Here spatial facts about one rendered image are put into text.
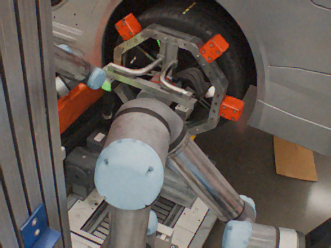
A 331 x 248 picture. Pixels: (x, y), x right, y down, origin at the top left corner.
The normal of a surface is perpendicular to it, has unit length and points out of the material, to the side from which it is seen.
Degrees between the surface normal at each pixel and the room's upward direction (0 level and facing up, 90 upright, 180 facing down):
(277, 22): 90
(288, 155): 1
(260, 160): 0
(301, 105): 90
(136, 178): 83
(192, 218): 0
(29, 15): 90
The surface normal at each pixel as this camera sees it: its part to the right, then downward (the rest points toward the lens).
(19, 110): 0.92, 0.32
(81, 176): -0.44, 0.56
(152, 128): 0.51, -0.60
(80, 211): 0.11, -0.74
